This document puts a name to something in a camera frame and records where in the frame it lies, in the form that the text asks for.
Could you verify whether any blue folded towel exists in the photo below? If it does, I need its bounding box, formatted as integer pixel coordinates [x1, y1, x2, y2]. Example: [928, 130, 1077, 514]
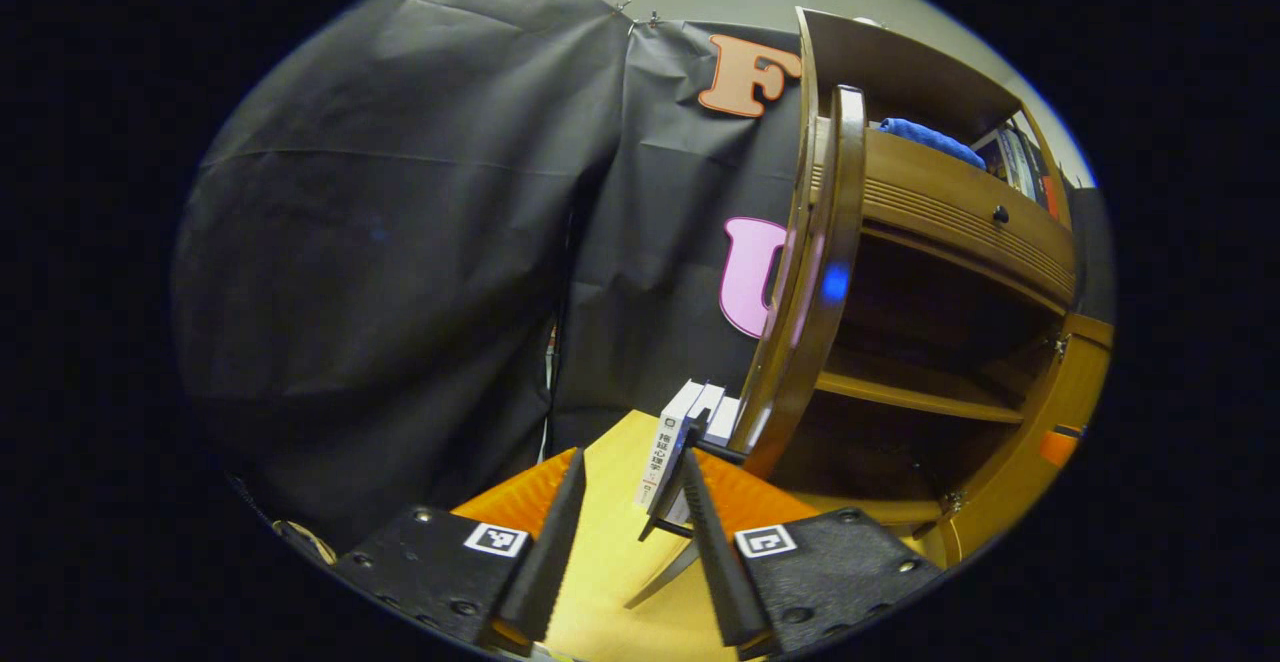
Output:
[880, 118, 988, 171]

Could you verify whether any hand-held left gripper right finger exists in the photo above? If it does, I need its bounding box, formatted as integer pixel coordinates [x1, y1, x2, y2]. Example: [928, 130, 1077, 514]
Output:
[680, 447, 946, 655]

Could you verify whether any light blue spine book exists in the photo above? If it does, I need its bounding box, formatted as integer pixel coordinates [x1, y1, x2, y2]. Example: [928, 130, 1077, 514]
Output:
[1000, 125, 1036, 201]

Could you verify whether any wooden drawer with black knob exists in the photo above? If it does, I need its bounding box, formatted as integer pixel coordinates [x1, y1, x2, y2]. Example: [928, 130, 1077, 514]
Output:
[860, 127, 1079, 275]

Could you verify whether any wooden double-door shoe cabinet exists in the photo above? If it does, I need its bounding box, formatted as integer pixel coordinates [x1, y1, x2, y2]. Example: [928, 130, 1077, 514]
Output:
[795, 7, 1081, 533]

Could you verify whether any beige cord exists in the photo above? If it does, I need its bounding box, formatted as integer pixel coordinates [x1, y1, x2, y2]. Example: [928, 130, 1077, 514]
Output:
[272, 519, 339, 565]

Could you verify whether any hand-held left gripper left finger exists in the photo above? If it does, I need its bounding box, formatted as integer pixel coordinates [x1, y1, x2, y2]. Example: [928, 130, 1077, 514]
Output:
[333, 447, 588, 653]

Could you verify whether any black spine book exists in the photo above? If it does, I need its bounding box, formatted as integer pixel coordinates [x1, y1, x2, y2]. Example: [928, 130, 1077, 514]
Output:
[1015, 110, 1061, 221]

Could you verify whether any grey cover book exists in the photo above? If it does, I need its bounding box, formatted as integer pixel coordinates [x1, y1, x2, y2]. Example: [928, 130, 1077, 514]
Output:
[705, 395, 743, 448]
[685, 382, 728, 443]

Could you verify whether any black backdrop cloth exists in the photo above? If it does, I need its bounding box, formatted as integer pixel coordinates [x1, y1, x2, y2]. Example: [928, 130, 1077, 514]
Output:
[170, 0, 1116, 553]

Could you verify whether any wooden shoe cabinet door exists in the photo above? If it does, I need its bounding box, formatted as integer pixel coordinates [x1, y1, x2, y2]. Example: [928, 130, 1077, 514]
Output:
[638, 84, 869, 543]
[940, 312, 1114, 568]

